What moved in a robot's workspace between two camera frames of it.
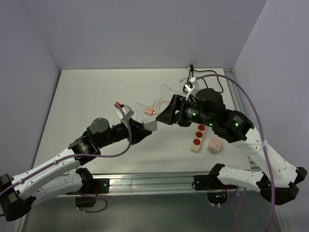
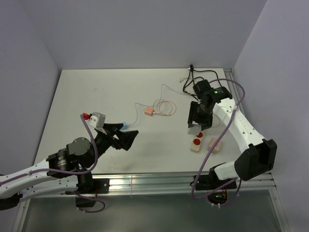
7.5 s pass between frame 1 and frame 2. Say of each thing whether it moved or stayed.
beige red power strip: stayed
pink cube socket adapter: stayed
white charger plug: moved
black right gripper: moved
